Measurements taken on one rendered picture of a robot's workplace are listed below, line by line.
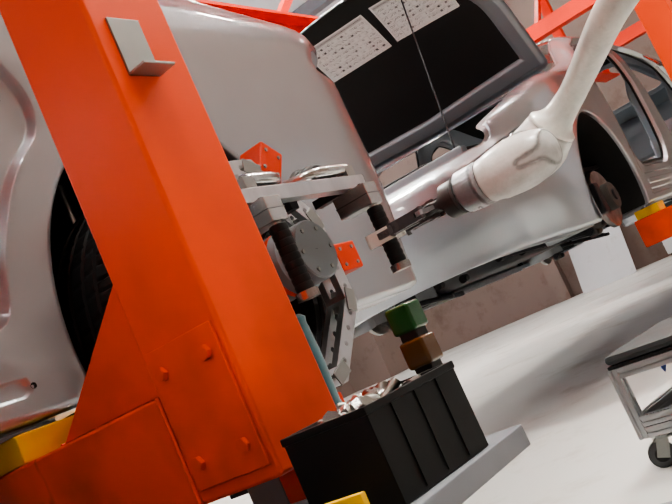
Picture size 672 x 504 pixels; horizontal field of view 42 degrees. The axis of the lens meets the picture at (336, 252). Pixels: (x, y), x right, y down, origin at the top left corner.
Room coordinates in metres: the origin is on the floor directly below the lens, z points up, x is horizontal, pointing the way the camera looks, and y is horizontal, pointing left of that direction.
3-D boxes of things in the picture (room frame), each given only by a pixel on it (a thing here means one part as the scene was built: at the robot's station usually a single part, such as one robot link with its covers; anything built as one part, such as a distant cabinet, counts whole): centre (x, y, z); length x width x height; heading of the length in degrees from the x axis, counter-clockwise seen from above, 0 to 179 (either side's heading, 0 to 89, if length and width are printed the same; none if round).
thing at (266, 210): (1.58, 0.10, 0.93); 0.09 x 0.05 x 0.05; 56
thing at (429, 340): (1.22, -0.05, 0.59); 0.04 x 0.04 x 0.04; 56
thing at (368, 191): (1.86, -0.09, 0.93); 0.09 x 0.05 x 0.05; 56
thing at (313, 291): (1.56, 0.08, 0.83); 0.04 x 0.04 x 0.16
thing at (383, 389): (1.09, 0.04, 0.51); 0.20 x 0.14 x 0.13; 143
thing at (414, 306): (1.22, -0.05, 0.64); 0.04 x 0.04 x 0.04; 56
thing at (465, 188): (1.72, -0.30, 0.83); 0.09 x 0.06 x 0.09; 146
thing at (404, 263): (1.84, -0.11, 0.83); 0.04 x 0.04 x 0.16
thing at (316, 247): (1.79, 0.12, 0.85); 0.21 x 0.14 x 0.14; 56
